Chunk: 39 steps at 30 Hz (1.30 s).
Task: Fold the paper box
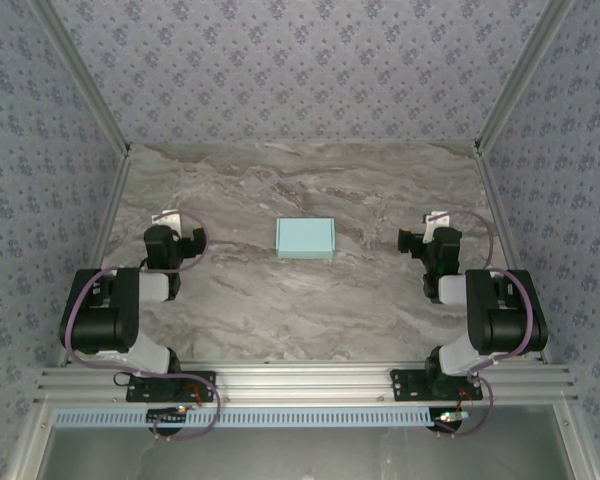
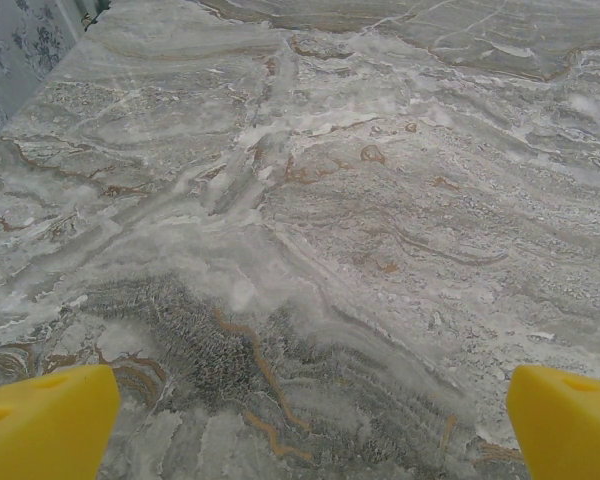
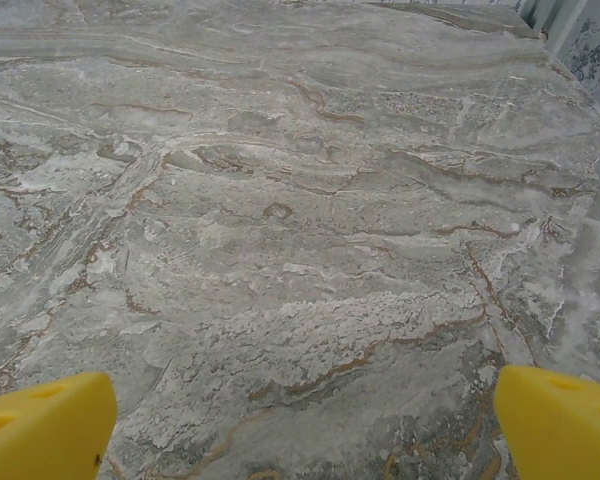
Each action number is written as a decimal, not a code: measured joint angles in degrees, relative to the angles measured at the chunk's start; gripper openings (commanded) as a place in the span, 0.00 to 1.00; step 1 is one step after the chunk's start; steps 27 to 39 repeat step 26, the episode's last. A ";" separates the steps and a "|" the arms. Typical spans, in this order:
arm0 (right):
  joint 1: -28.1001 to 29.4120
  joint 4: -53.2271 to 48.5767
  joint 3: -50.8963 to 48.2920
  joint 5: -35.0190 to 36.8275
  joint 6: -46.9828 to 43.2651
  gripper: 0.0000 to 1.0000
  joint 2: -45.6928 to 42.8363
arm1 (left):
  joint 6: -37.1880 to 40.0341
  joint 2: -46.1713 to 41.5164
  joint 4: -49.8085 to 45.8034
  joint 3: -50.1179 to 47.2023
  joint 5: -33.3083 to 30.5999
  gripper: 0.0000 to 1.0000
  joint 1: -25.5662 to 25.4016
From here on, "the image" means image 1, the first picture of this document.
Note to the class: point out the light blue paper box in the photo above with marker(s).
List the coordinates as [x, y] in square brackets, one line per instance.
[305, 240]

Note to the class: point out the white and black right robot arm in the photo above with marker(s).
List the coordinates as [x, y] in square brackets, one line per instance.
[505, 325]

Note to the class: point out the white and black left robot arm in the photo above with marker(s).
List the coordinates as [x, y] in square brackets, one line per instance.
[100, 325]

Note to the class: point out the small circuit board with LED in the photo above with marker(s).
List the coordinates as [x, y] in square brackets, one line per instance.
[167, 412]
[450, 416]

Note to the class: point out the grey metal panel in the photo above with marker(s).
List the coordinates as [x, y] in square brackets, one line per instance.
[300, 457]

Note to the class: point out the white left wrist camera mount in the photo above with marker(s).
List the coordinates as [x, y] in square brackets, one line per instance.
[167, 218]

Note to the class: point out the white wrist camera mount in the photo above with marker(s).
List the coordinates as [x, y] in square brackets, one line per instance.
[167, 218]
[437, 221]

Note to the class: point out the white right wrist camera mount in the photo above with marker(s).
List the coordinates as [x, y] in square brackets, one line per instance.
[437, 221]

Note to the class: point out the aluminium table side rail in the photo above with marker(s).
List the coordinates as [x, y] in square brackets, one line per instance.
[503, 225]
[111, 200]

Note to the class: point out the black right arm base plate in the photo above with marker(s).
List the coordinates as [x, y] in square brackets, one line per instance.
[405, 385]

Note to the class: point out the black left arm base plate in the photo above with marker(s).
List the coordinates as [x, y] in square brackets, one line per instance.
[140, 392]

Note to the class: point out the wide aluminium frame rail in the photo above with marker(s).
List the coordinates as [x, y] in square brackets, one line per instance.
[300, 385]

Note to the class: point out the aluminium frame post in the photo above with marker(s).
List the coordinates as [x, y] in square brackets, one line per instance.
[87, 80]
[519, 80]

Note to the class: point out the short aluminium frame leg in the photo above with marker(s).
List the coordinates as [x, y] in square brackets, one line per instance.
[575, 445]
[30, 445]

